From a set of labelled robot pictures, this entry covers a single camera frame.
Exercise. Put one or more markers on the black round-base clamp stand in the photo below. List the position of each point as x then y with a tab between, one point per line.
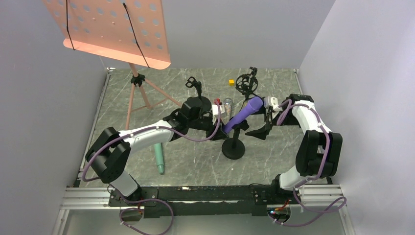
233	148

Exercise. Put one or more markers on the glitter silver microphone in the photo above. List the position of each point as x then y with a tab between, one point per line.
228	103

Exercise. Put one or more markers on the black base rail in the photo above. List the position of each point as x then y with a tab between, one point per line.
253	199

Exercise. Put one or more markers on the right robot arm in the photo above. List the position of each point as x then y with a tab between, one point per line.
319	152

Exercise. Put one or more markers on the black shock mount tripod stand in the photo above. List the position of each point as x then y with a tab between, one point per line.
247	84

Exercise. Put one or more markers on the pink perforated music stand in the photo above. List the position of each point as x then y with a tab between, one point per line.
132	31

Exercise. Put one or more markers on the black round-base clip stand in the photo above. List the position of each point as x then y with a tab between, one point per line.
193	83

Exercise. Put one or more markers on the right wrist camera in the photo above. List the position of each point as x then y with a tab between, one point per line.
271	103

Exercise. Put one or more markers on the mint green microphone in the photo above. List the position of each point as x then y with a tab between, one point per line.
159	156

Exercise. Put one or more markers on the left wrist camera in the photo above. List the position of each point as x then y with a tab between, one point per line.
218	109

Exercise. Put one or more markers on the aluminium table frame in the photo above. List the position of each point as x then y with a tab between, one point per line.
79	198

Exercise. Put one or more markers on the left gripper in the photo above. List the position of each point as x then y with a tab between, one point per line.
210	126

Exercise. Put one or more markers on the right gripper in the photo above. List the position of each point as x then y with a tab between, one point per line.
268	117

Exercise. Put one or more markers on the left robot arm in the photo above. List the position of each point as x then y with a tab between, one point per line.
107	158

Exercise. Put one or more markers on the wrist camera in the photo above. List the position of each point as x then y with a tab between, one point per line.
218	109
271	103

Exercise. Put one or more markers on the purple microphone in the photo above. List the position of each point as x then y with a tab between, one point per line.
252	106

